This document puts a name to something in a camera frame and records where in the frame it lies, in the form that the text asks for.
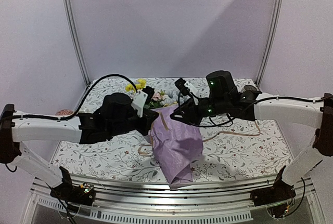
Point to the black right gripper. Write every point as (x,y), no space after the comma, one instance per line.
(189,112)

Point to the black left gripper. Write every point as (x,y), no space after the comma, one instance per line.
(148,120)

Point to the flower bouquet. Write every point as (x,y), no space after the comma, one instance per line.
(174,145)

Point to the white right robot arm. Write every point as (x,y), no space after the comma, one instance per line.
(312,115)

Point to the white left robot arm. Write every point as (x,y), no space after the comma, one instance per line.
(16,128)

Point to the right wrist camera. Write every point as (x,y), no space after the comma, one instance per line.
(186,88)

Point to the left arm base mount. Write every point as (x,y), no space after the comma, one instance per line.
(68,192)

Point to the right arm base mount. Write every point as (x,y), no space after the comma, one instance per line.
(279,191)

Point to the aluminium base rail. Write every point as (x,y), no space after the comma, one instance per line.
(120,201)

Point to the right aluminium frame post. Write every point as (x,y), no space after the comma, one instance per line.
(270,39)

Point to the aluminium frame post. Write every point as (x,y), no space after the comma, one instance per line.
(270,39)
(75,40)

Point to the left aluminium frame post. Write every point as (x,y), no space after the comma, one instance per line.
(75,40)

